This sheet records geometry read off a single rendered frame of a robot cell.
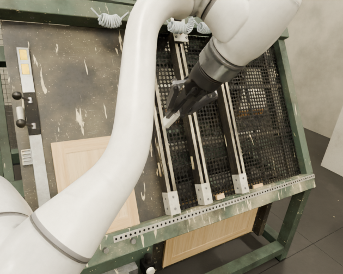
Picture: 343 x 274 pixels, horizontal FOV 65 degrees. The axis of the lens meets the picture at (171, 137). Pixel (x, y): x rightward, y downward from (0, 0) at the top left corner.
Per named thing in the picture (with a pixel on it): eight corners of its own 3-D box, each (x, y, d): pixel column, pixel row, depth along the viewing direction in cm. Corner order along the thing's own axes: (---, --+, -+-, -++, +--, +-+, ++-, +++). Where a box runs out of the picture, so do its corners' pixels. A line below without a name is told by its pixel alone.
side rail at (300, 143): (294, 174, 220) (306, 173, 211) (267, 45, 228) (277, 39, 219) (300, 172, 224) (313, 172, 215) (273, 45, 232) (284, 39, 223)
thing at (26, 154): (22, 166, 123) (23, 165, 121) (20, 150, 124) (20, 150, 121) (32, 164, 125) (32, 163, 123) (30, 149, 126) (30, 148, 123)
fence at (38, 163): (44, 251, 122) (46, 253, 119) (16, 50, 129) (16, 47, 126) (56, 248, 125) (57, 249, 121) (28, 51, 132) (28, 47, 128)
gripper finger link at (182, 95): (199, 91, 62) (194, 89, 61) (175, 116, 70) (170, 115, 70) (196, 78, 64) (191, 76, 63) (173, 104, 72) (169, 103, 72)
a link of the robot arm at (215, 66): (208, 27, 55) (193, 48, 59) (216, 60, 50) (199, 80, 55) (242, 40, 59) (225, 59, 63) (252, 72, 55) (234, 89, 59)
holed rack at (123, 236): (114, 242, 133) (114, 243, 132) (112, 236, 133) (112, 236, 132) (314, 177, 214) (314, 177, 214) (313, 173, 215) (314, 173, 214)
